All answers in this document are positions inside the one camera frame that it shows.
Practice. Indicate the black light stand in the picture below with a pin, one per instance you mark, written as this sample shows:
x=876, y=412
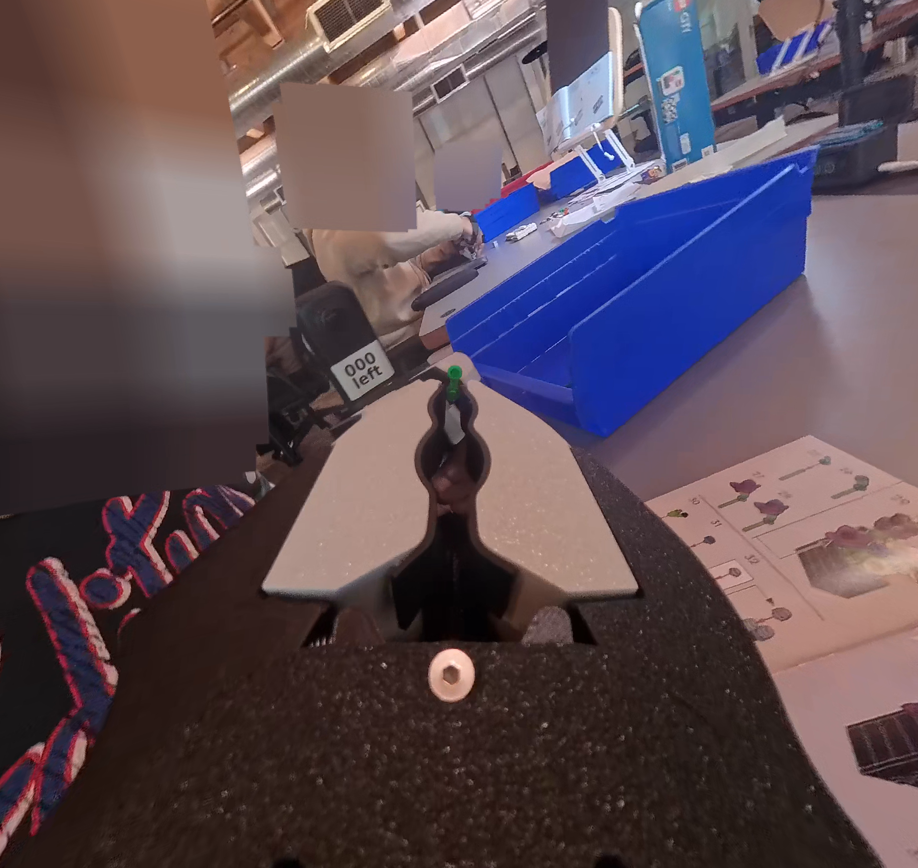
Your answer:
x=849, y=22

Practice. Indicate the tall blue box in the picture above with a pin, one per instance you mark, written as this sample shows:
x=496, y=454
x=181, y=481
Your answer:
x=677, y=72

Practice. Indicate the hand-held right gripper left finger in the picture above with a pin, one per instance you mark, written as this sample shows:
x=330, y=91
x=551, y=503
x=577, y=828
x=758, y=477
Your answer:
x=359, y=517

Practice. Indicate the large blue plastic bin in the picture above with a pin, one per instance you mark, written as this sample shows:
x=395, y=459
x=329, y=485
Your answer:
x=674, y=295

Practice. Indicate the wooden side desk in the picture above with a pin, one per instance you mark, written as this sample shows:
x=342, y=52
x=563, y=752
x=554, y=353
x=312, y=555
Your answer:
x=818, y=82

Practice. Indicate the studio light panel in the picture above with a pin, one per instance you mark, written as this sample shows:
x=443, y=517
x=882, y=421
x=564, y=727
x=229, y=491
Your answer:
x=577, y=15

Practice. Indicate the lego instruction booklet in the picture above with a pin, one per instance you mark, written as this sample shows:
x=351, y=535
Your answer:
x=818, y=553

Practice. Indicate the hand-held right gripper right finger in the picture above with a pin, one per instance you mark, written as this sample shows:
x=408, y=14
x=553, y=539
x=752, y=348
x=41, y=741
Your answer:
x=552, y=510

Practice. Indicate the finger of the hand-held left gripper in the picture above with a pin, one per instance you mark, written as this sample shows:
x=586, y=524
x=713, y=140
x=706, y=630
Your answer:
x=455, y=424

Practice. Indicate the small black device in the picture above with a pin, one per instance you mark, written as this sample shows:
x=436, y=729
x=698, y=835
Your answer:
x=855, y=153

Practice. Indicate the silver ceiling duct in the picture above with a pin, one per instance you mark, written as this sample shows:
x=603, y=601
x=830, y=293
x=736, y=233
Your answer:
x=316, y=51

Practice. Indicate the short green lego stalk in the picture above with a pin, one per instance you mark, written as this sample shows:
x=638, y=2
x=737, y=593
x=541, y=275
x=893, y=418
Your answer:
x=453, y=379

